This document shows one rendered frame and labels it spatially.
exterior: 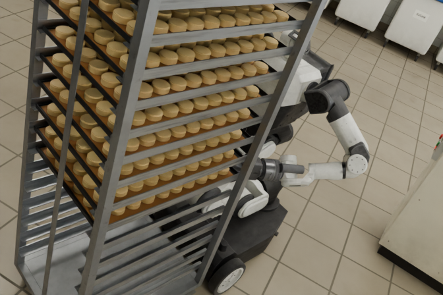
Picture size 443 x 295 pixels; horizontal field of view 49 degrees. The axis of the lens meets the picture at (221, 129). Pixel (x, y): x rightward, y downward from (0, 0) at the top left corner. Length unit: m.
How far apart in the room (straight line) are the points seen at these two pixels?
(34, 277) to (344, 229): 1.81
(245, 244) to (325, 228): 0.73
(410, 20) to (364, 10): 0.53
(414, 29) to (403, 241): 3.53
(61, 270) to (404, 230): 1.82
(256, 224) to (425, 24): 3.99
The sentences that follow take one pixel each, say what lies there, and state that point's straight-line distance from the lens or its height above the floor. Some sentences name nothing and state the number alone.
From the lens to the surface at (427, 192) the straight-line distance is 2.77.
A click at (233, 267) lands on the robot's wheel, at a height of 0.20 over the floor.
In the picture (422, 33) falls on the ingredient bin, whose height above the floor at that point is 0.35.
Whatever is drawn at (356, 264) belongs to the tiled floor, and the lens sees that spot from 2.94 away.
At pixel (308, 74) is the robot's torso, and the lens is 1.95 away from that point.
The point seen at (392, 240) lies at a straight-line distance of 2.98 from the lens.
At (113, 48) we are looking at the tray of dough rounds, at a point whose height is 1.33.
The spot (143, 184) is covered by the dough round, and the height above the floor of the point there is 0.86.
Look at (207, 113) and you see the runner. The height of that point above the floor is 1.14.
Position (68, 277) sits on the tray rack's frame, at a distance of 2.15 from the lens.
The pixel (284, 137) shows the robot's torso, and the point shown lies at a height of 0.71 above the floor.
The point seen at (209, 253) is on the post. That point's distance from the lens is 2.09.
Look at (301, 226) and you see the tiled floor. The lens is 2.94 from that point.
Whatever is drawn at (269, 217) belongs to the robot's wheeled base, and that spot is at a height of 0.17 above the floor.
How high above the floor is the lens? 1.90
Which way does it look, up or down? 34 degrees down
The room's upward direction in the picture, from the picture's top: 20 degrees clockwise
